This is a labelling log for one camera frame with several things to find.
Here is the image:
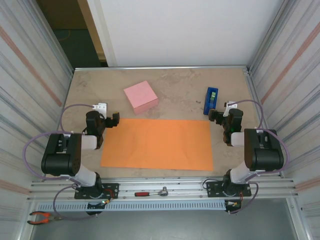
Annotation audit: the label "blue tape dispenser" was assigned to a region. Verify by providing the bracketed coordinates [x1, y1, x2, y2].
[203, 86, 219, 116]

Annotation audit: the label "white slotted cable duct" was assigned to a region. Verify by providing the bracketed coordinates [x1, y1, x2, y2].
[36, 199, 227, 212]

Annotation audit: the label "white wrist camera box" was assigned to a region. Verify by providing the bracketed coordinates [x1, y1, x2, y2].
[223, 101, 237, 117]
[91, 102, 109, 115]

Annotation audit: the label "orange wrapping paper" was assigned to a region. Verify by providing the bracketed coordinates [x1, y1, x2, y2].
[100, 118, 214, 172]

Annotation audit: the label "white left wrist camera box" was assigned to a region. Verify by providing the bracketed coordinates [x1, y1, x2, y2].
[91, 102, 109, 115]

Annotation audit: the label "pink gift box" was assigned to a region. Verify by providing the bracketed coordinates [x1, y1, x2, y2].
[123, 80, 160, 116]

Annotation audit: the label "red power wire yellow connector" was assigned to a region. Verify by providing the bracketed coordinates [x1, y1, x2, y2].
[101, 188, 119, 205]
[226, 191, 245, 208]

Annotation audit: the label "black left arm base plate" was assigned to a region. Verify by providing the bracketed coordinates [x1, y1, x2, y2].
[74, 182, 120, 200]

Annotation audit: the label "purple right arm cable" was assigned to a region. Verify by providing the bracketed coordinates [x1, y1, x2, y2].
[226, 99, 290, 215]

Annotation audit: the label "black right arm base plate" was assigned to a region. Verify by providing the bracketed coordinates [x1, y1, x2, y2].
[206, 180, 252, 198]

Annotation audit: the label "red handled ratchet wrench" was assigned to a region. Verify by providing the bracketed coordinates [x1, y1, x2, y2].
[134, 186, 170, 198]

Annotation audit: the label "white door frame post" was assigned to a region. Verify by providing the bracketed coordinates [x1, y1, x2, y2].
[86, 0, 118, 68]

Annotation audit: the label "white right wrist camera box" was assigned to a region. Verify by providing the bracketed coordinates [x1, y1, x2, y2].
[223, 101, 237, 117]

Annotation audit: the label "orange handled pliers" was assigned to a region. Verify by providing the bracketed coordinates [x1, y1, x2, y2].
[26, 211, 65, 226]

